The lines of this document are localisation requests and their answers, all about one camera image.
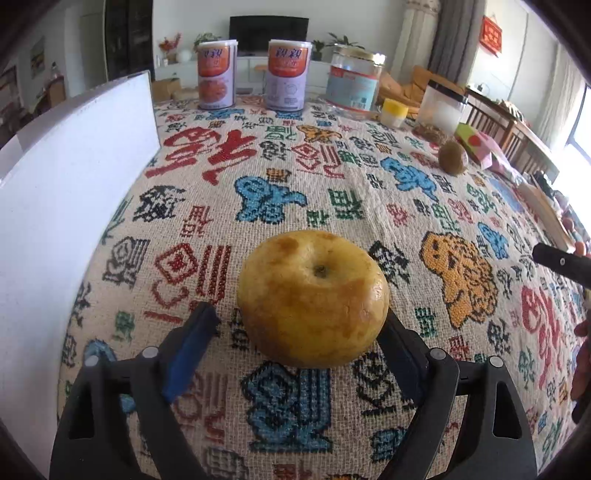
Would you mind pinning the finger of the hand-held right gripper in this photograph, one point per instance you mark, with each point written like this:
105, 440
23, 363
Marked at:
561, 264

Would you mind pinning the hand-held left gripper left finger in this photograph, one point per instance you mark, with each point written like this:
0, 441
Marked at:
189, 350

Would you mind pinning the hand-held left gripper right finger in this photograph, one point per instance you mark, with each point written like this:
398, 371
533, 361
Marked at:
406, 369

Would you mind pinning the yellow apple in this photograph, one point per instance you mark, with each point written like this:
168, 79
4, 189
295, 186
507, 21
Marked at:
309, 300

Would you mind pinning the person's right hand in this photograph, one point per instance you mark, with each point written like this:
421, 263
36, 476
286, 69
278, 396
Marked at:
584, 369

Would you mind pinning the colourful printed bag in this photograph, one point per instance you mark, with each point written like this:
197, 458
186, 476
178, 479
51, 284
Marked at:
482, 147

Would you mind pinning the brown kiwi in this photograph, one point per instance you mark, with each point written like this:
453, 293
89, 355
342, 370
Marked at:
453, 158

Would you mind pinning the wooden chair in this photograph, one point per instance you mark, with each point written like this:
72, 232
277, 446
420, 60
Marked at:
491, 122

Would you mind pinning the white board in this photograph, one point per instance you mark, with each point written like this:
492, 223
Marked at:
69, 221

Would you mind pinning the clear jar with black lid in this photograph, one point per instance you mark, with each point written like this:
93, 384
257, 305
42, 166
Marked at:
442, 108

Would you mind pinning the printed woven tablecloth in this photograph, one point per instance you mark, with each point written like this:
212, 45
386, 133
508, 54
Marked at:
323, 184

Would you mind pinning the small yellow lid jar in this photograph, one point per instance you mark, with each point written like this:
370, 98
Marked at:
395, 113

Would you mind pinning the orange cushion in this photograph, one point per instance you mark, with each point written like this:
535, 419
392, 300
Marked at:
404, 87

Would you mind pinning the grey curtain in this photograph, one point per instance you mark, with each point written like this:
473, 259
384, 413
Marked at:
457, 41

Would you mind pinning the cardboard box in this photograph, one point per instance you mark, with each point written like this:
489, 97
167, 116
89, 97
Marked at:
166, 89

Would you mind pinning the orange label tin can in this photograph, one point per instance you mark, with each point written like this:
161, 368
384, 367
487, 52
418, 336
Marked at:
217, 76
287, 76

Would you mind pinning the clear jar with gold lid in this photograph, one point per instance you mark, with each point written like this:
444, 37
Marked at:
353, 81

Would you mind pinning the red flower plant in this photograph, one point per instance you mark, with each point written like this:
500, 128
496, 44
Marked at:
169, 46

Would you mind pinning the leafy plant behind jar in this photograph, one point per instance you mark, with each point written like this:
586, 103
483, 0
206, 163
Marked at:
344, 40

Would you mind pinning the green potted plant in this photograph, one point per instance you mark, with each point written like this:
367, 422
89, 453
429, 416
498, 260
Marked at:
205, 39

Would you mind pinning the dark glass cabinet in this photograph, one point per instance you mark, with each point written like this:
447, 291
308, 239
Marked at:
129, 39

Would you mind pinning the small potted plant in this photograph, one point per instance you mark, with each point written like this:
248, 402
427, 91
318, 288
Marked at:
318, 50

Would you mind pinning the black television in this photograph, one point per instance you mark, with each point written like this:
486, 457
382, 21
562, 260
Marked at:
268, 34

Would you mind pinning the red wall hanging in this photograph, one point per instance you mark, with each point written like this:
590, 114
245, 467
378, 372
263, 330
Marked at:
491, 34

